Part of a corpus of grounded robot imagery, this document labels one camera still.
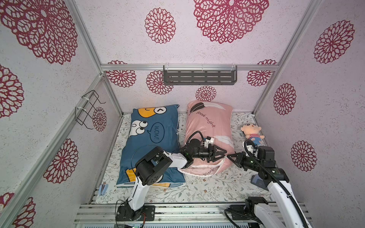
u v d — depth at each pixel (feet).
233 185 2.74
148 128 3.30
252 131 3.34
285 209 1.47
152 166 1.70
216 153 2.42
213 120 3.18
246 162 2.22
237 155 2.31
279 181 1.64
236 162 2.34
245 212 2.39
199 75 3.05
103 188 2.62
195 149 2.31
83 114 2.46
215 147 2.50
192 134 2.35
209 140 2.72
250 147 2.33
